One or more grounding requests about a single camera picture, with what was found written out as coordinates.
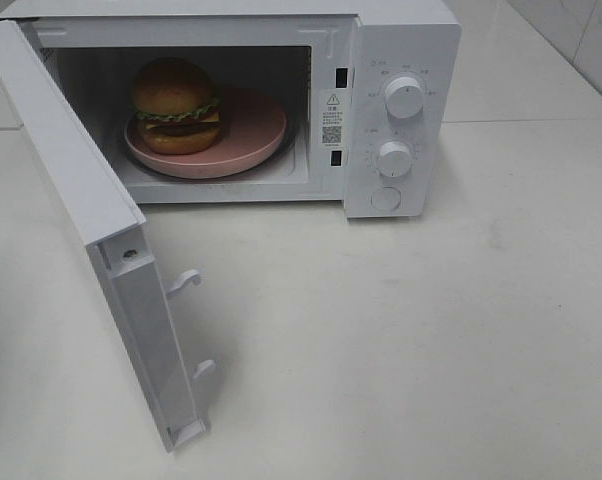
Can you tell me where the round white door button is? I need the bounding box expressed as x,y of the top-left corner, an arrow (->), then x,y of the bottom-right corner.
370,187 -> 401,211

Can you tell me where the white warning label sticker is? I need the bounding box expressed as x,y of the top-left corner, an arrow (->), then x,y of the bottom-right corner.
319,89 -> 347,147

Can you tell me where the white microwave door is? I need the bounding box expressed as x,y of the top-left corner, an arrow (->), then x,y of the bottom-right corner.
0,20 -> 215,452

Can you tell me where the pink round plate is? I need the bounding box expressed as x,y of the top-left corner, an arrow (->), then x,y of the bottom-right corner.
124,87 -> 287,180

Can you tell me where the white microwave oven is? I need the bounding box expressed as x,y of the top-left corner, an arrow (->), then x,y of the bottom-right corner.
0,1 -> 461,218

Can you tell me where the glass microwave turntable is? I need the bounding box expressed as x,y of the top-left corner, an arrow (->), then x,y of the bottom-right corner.
124,113 -> 296,180

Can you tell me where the toy hamburger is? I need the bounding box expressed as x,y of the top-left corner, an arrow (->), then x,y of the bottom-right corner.
131,57 -> 221,155

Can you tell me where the lower white timer knob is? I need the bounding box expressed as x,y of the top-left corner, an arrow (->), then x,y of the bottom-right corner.
377,141 -> 414,178

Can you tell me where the upper white power knob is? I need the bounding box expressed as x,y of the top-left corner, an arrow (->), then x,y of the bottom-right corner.
382,72 -> 425,120

